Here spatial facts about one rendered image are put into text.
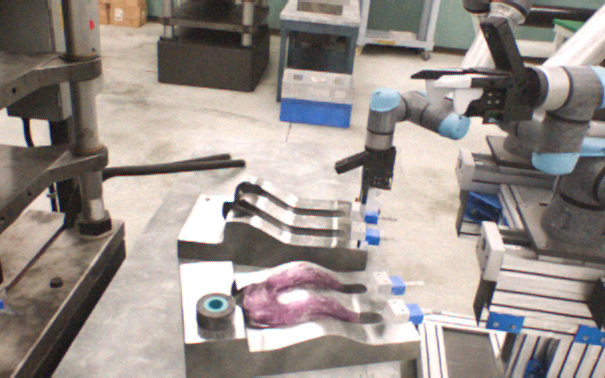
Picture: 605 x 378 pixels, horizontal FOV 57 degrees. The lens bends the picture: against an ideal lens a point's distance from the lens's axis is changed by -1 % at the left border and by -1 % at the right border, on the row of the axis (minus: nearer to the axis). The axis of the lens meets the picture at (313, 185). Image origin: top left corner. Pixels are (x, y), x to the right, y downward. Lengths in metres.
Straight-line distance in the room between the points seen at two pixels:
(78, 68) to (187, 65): 4.09
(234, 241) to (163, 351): 0.36
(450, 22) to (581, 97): 7.05
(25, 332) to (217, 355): 0.46
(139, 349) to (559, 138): 0.93
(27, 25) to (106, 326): 0.80
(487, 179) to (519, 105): 0.89
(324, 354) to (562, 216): 0.63
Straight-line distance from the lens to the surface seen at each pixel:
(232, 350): 1.16
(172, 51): 5.54
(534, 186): 1.89
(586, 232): 1.41
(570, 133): 1.06
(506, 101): 0.94
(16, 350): 1.37
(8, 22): 1.69
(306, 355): 1.20
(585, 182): 1.36
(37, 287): 1.53
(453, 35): 8.10
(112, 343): 1.31
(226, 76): 5.47
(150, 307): 1.39
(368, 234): 1.50
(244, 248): 1.49
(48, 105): 1.71
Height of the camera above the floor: 1.67
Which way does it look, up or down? 27 degrees down
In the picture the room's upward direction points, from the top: 6 degrees clockwise
